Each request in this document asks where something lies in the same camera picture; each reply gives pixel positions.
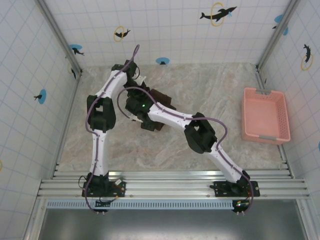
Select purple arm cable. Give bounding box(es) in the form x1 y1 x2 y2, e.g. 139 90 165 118
84 44 140 215
117 86 255 216

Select grey metal panel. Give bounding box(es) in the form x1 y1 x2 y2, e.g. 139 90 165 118
42 208 309 240

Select large dolphin yellow ring sticker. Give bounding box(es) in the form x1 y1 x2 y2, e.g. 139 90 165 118
210 2 238 27

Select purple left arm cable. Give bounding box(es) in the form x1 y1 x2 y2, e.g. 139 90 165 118
84 44 140 215

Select pink plastic basket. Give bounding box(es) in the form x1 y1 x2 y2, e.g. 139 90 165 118
241 87 292 146

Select blue circle dolphin sticker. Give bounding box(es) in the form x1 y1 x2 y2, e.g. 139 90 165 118
33 89 48 104

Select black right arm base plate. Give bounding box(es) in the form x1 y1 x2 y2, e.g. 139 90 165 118
214 180 261 198

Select orca yellow ring sticker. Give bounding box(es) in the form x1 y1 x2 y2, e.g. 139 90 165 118
300 43 314 71

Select small circuit board green light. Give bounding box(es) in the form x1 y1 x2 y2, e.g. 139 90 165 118
233 199 251 210

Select brown long pants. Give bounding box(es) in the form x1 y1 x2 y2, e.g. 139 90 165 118
146 87 176 133

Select blue patch sticker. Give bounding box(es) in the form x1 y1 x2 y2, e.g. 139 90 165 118
272 14 285 30

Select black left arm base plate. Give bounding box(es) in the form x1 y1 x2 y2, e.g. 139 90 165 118
81 178 128 199

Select blue oval shark sticker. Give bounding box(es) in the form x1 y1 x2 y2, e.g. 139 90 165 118
68 44 85 56

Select aluminium corner post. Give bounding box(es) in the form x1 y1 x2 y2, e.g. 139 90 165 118
34 0 85 77
257 0 302 71

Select aluminium mounting rail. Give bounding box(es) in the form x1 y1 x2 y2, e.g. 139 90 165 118
37 170 312 200

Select white slotted cable duct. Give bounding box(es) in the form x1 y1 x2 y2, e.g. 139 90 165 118
46 199 236 210

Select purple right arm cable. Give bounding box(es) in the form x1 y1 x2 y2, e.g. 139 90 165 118
117 86 255 216

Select narrow yellow ring dolphin sticker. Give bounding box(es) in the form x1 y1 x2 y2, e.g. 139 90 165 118
67 62 77 80

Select small dolphin yellow ring sticker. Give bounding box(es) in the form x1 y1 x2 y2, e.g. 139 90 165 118
113 25 132 43

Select aluminium side rail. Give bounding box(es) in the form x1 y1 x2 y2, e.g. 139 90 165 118
254 64 294 180
51 72 82 180

